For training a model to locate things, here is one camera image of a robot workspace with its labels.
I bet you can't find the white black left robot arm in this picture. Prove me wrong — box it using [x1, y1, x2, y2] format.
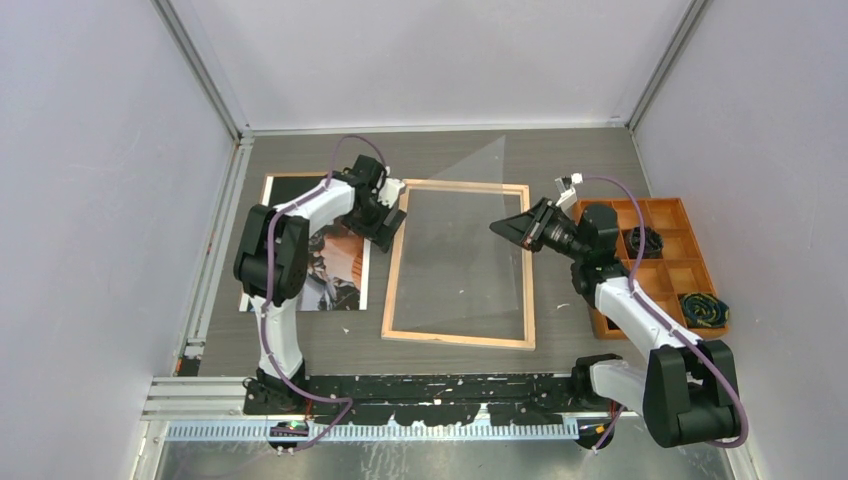
[233, 155, 407, 414]

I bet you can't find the orange compartment tray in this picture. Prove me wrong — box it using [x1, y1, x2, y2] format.
[572, 198, 729, 340]

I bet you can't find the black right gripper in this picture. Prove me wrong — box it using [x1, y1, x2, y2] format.
[490, 197, 589, 262]

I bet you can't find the clear acrylic sheet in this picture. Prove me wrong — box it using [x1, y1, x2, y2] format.
[394, 135, 521, 333]

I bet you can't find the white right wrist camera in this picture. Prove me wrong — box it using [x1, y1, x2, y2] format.
[554, 173, 583, 213]

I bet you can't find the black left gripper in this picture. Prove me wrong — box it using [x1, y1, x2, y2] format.
[343, 194, 405, 252]

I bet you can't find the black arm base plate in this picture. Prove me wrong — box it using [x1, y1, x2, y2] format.
[241, 373, 617, 427]

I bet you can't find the printed photo of people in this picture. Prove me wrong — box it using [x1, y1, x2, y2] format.
[260, 172, 371, 312]

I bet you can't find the black coiled roll upper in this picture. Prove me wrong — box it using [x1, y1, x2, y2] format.
[623, 226, 664, 259]

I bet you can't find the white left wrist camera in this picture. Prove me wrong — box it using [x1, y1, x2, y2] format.
[378, 177, 406, 208]

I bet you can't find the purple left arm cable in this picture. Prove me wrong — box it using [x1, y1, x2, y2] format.
[260, 135, 389, 453]

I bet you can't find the light wooden picture frame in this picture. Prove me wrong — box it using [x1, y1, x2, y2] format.
[381, 179, 536, 351]

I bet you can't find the aluminium front rail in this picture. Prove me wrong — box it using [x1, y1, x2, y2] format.
[142, 377, 626, 444]

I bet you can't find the black yellow coiled roll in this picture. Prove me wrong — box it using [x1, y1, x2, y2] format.
[679, 292, 730, 329]

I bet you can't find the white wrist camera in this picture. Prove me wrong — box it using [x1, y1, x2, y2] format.
[378, 177, 406, 208]
[554, 173, 583, 213]

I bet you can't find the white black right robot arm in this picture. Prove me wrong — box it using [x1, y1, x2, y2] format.
[490, 198, 749, 448]

